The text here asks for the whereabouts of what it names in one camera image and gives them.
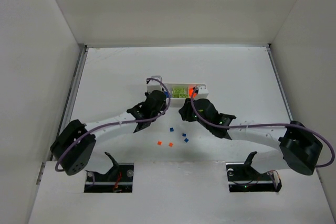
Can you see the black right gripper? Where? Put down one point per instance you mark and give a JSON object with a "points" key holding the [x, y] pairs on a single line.
{"points": [[189, 109]]}

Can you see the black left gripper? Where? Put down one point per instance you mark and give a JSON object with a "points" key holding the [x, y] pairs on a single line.
{"points": [[158, 98]]}

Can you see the blue round lego piece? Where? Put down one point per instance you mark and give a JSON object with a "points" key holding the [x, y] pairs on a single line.
{"points": [[166, 94]]}

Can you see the small green lego brick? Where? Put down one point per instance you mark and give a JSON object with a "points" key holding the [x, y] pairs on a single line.
{"points": [[180, 96]]}

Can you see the large green lego brick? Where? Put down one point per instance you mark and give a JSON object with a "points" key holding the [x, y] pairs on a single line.
{"points": [[178, 90]]}

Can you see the orange round lego piece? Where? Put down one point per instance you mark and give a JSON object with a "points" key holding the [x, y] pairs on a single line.
{"points": [[191, 91]]}

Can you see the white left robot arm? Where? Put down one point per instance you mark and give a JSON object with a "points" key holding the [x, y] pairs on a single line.
{"points": [[74, 149]]}

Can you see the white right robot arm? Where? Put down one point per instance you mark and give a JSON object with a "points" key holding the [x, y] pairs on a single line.
{"points": [[292, 145]]}

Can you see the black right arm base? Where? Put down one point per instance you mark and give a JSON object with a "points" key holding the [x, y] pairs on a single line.
{"points": [[242, 178]]}

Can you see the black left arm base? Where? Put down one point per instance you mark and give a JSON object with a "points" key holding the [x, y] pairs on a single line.
{"points": [[118, 179]]}

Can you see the white divided sorting tray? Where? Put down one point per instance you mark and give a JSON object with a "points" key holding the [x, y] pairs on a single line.
{"points": [[177, 102]]}

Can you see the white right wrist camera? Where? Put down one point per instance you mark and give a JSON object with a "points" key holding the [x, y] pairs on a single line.
{"points": [[200, 92]]}

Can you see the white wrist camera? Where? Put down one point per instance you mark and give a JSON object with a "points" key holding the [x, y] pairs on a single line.
{"points": [[200, 92], [154, 83]]}

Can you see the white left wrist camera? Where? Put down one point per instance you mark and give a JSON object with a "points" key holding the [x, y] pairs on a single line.
{"points": [[154, 83]]}

